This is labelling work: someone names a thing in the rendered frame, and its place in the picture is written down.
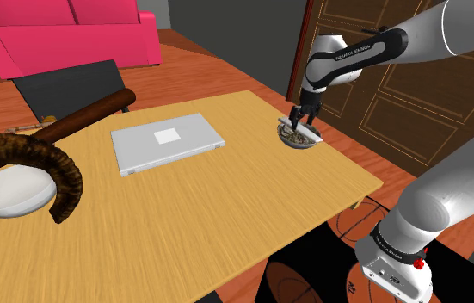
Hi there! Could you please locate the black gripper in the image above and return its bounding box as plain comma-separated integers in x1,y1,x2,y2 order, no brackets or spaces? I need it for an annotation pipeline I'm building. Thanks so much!
288,89,324,131

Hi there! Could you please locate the white knife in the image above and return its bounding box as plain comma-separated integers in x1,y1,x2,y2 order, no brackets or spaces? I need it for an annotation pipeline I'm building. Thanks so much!
277,117,324,143

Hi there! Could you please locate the grey patterned bowl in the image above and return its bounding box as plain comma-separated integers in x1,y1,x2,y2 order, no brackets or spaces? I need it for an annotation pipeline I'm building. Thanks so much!
277,122,320,151

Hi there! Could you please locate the brown panelled wooden door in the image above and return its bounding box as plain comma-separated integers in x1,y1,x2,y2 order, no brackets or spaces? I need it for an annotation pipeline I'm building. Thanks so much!
285,0,474,178

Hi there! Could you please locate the silver closed laptop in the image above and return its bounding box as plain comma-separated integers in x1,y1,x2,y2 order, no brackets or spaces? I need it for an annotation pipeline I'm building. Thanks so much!
110,112,226,178

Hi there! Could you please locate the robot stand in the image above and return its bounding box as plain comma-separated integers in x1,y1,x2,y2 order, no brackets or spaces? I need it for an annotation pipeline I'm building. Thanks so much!
255,195,474,303

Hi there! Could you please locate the light wooden table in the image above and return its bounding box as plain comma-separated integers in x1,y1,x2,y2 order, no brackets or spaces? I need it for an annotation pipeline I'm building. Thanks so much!
0,90,385,303

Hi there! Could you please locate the brown wooden cylinder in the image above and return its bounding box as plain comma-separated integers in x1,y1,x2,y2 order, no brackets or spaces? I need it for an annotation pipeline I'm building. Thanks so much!
30,87,138,145

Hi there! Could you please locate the dark grey chair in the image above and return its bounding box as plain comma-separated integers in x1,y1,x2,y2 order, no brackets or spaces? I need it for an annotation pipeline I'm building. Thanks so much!
11,59,131,124

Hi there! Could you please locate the pink sofa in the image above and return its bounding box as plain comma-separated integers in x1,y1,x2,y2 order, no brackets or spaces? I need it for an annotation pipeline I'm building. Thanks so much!
0,0,163,81

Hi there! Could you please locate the brown striped curved horn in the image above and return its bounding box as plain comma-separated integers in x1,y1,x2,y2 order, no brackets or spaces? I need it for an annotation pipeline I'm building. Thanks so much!
0,133,84,226

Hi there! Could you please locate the tan stick with yellow end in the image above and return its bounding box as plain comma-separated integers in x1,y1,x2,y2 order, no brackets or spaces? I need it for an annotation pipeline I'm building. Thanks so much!
4,114,58,134

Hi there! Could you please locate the white bowl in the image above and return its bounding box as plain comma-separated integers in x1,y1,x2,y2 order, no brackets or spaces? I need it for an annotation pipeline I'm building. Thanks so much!
0,164,58,220

